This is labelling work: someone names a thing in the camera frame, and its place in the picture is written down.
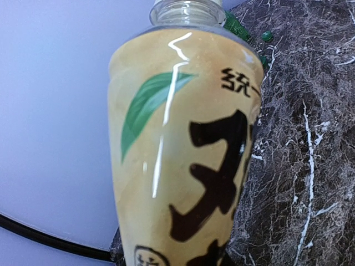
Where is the beige label tea bottle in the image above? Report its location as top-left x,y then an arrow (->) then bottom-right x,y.
108,1 -> 263,265

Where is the green plastic soda bottle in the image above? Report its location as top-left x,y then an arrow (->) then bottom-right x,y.
224,11 -> 251,42

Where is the dark green bottle cap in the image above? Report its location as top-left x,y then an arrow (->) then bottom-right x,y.
259,56 -> 270,69

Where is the black cable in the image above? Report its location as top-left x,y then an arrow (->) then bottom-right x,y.
0,213 -> 111,262

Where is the bright green bottle cap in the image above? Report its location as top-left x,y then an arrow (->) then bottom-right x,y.
261,30 -> 273,42

